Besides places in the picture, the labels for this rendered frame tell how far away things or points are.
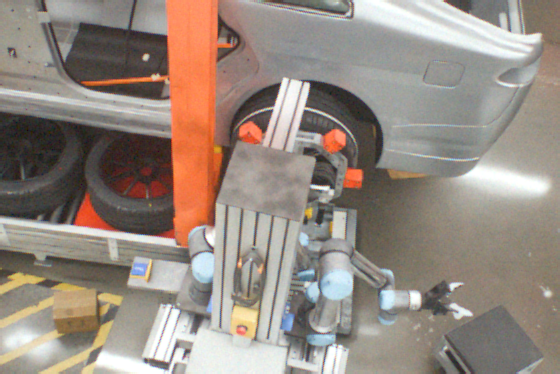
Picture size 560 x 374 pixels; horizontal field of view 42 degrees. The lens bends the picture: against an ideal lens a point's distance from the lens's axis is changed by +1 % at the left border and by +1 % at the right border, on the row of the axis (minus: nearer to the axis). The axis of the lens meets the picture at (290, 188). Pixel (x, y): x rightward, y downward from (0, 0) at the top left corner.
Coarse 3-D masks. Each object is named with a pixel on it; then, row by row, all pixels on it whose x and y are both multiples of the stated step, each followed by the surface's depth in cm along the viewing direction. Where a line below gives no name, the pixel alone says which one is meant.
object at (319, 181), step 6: (264, 132) 359; (306, 150) 373; (312, 150) 370; (318, 156) 404; (318, 162) 376; (330, 162) 377; (336, 168) 379; (312, 180) 395; (318, 180) 392; (324, 180) 388
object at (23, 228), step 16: (0, 224) 389; (16, 224) 390; (32, 224) 390; (48, 224) 391; (64, 224) 392; (48, 240) 398; (64, 240) 397; (80, 240) 395; (96, 240) 395; (112, 240) 391; (128, 240) 391; (144, 240) 391; (160, 240) 392; (112, 256) 404; (176, 256) 399
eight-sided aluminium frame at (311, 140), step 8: (264, 136) 355; (296, 136) 353; (304, 136) 352; (312, 136) 352; (320, 136) 352; (296, 144) 351; (304, 144) 350; (312, 144) 349; (320, 144) 349; (320, 152) 354; (328, 152) 353; (336, 152) 359; (328, 160) 358; (336, 160) 357; (344, 160) 362; (344, 168) 361; (336, 176) 368; (344, 176) 366; (336, 184) 372; (336, 192) 377; (312, 200) 385
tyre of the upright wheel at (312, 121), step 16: (256, 96) 368; (272, 96) 361; (320, 96) 362; (240, 112) 374; (272, 112) 354; (304, 112) 353; (336, 112) 362; (240, 128) 363; (304, 128) 354; (320, 128) 353; (336, 128) 356; (352, 128) 369; (352, 144) 364; (352, 160) 369
